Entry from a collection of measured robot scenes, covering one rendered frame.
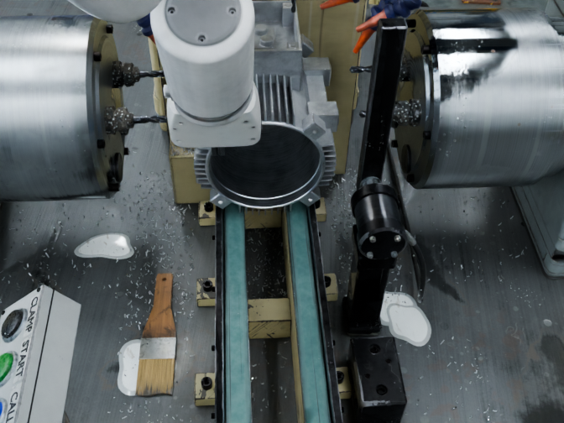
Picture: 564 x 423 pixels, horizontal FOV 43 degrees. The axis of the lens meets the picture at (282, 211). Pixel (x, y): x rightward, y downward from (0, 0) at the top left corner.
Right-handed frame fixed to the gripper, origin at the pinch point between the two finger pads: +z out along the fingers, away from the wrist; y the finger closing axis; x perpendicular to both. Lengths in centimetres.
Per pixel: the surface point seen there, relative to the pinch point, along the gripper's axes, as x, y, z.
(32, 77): 7.7, -22.0, -2.0
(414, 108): 5.0, 25.8, 4.4
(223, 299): -18.5, -0.1, 10.9
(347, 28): 19.9, 18.7, 10.7
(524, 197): -2, 49, 29
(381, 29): 6.9, 18.1, -14.3
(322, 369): -28.1, 11.7, 3.5
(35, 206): 0.6, -31.6, 33.7
